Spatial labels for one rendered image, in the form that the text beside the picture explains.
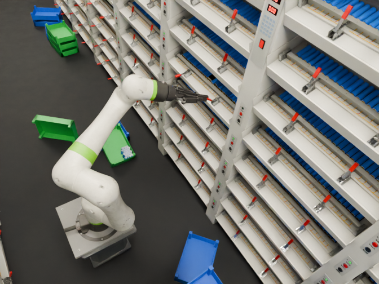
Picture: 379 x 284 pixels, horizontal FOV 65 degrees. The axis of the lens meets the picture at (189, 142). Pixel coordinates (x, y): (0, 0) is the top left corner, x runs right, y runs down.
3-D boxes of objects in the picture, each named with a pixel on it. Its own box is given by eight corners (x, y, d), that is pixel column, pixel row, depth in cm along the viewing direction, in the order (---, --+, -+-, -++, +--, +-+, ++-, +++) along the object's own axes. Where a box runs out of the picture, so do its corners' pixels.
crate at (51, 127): (43, 132, 249) (39, 138, 244) (36, 114, 234) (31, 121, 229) (78, 137, 249) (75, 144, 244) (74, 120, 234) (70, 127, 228)
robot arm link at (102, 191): (128, 238, 155) (104, 208, 108) (101, 223, 158) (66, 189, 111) (140, 215, 160) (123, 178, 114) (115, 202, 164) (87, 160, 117)
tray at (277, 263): (289, 292, 158) (291, 291, 146) (221, 204, 189) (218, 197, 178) (318, 269, 161) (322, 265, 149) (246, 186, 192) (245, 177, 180)
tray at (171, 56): (230, 130, 149) (229, 119, 141) (169, 66, 181) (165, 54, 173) (262, 108, 152) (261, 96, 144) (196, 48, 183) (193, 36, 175)
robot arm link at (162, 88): (159, 84, 126) (153, 74, 133) (151, 107, 133) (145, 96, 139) (172, 87, 130) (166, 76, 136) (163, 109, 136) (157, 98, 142)
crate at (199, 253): (205, 291, 179) (207, 287, 173) (173, 280, 181) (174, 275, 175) (217, 245, 198) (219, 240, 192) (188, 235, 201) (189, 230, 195)
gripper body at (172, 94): (159, 94, 140) (176, 96, 145) (164, 104, 134) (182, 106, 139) (164, 80, 136) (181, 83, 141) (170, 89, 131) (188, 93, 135)
